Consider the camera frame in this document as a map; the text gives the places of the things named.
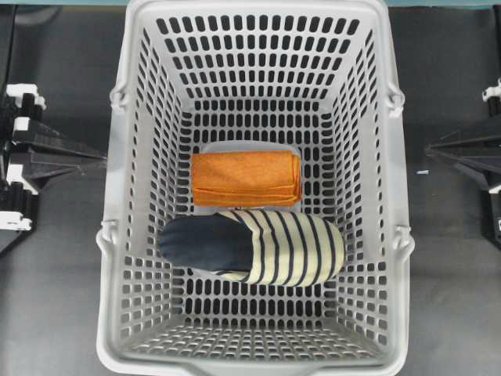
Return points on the grey plastic shopping basket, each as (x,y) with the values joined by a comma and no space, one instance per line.
(317,77)

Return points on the striped cream navy slipper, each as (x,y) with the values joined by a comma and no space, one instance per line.
(256,246)

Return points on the folded orange cloth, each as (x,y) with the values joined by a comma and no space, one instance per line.
(246,179)

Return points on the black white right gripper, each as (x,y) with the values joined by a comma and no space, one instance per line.
(476,154)

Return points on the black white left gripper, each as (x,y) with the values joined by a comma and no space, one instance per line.
(24,172)

